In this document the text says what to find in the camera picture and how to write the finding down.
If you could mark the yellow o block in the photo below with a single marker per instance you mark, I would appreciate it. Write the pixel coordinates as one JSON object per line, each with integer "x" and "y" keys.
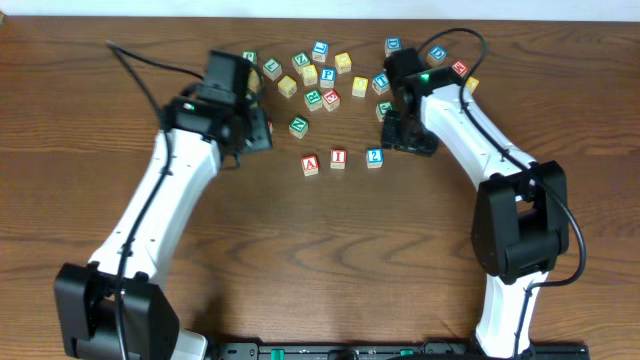
{"x": 343, "y": 63}
{"x": 359, "y": 86}

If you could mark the red M block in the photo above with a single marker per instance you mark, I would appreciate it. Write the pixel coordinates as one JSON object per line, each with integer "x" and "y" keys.
{"x": 460, "y": 68}

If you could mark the blue L block top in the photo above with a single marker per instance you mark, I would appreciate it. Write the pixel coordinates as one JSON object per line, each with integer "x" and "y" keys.
{"x": 320, "y": 51}

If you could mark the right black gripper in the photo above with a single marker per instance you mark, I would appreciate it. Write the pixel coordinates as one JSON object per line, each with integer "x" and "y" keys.
{"x": 424, "y": 148}

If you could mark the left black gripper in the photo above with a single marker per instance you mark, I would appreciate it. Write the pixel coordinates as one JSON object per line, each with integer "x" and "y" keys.
{"x": 260, "y": 137}

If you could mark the green j block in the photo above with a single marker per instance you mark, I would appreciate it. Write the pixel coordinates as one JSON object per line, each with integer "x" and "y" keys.
{"x": 382, "y": 108}
{"x": 250, "y": 56}

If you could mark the red E block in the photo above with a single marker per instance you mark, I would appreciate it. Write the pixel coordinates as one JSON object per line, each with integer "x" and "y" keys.
{"x": 331, "y": 100}

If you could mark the blue T block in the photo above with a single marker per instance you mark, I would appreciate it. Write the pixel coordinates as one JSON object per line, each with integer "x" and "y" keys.
{"x": 380, "y": 84}

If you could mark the green N block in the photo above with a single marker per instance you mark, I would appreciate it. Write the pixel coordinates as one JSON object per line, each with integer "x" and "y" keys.
{"x": 298, "y": 127}

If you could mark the blue d block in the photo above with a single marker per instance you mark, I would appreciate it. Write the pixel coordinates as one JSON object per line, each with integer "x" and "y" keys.
{"x": 392, "y": 44}
{"x": 436, "y": 56}

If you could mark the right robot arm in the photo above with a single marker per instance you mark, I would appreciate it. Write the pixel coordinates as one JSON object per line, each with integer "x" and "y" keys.
{"x": 519, "y": 228}

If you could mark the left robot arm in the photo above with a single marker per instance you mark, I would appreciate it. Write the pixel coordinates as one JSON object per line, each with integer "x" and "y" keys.
{"x": 114, "y": 306}

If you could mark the yellow O block centre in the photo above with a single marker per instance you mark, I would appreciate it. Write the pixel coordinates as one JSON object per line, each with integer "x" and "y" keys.
{"x": 359, "y": 86}

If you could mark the red I block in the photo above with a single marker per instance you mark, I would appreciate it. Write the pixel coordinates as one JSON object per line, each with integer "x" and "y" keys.
{"x": 338, "y": 158}

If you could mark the green 7 block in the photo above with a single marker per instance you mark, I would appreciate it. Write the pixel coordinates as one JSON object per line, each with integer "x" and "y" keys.
{"x": 272, "y": 69}

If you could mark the blue P block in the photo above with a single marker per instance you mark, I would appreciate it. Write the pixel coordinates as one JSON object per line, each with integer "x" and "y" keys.
{"x": 327, "y": 78}

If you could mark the blue D block top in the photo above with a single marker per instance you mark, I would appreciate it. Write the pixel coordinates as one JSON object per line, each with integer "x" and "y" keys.
{"x": 392, "y": 44}

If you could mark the green Z block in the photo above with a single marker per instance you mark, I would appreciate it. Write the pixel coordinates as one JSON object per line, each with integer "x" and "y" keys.
{"x": 300, "y": 60}

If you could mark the yellow block middle left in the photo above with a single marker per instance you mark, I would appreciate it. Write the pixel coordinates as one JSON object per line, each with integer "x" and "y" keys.
{"x": 287, "y": 86}

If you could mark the yellow S block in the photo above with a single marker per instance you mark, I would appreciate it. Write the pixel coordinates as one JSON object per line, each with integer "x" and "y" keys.
{"x": 309, "y": 75}

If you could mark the yellow K block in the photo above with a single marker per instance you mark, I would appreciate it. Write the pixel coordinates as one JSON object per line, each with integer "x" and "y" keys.
{"x": 471, "y": 84}

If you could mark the yellow block upper left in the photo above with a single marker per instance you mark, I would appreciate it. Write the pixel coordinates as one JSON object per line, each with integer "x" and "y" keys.
{"x": 254, "y": 82}

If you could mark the blue 2 block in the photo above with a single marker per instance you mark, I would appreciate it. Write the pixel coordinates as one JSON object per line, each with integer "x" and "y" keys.
{"x": 374, "y": 158}

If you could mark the yellow O block top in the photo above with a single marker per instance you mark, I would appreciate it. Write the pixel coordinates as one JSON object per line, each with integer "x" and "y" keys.
{"x": 343, "y": 63}

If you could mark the blue D block right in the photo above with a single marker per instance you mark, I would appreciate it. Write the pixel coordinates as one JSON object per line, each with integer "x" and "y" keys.
{"x": 436, "y": 56}

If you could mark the green J block top left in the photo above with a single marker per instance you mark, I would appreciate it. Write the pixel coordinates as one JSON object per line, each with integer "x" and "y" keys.
{"x": 250, "y": 56}

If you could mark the green R block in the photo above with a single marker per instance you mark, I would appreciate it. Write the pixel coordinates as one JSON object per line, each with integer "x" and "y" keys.
{"x": 313, "y": 100}

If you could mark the green J block centre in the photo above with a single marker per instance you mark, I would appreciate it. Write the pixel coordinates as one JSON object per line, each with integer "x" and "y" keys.
{"x": 382, "y": 108}

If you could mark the red A block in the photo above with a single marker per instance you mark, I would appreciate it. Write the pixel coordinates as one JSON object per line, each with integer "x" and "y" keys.
{"x": 310, "y": 165}

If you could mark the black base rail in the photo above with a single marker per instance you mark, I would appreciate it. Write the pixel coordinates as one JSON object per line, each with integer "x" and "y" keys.
{"x": 430, "y": 349}

